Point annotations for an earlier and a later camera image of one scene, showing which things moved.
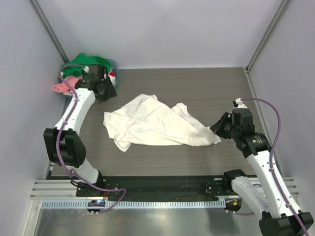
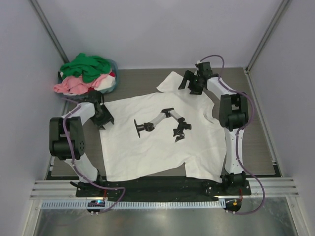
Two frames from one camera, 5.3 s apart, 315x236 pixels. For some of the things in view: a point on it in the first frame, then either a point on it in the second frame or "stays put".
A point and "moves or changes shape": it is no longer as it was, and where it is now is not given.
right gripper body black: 235,131 to 199,88
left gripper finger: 101,96 to 100,126
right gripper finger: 223,124 to 188,75
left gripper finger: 108,88 to 111,119
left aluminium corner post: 50,29 stays put
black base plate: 155,186 stays put
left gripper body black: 102,81 to 100,118
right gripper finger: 226,133 to 192,84
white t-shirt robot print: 146,121 moves or changes shape
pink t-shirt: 63,87 stays put
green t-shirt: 79,66 stays put
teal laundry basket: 112,62 stays put
